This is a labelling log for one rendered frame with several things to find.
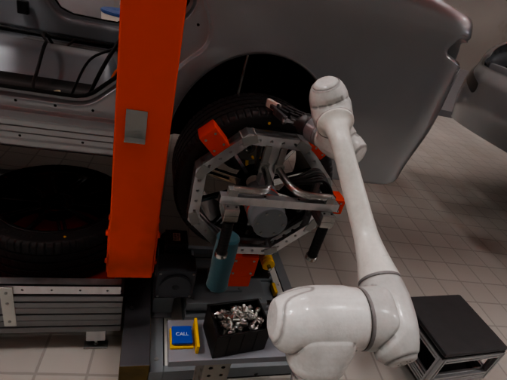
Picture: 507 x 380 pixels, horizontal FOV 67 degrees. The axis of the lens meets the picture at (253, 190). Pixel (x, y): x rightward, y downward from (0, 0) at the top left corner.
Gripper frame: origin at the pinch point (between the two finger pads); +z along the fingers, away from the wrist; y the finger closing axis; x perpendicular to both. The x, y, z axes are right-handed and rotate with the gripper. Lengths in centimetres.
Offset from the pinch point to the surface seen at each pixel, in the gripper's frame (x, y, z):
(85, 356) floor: -116, -68, 13
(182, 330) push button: -70, -45, -25
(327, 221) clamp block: -27.3, 0.4, -37.4
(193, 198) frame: -34.2, -29.4, 0.7
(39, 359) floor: -115, -85, 20
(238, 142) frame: -10.5, -17.4, -4.8
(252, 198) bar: -20.9, -22.7, -23.3
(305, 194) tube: -19.3, -5.7, -30.3
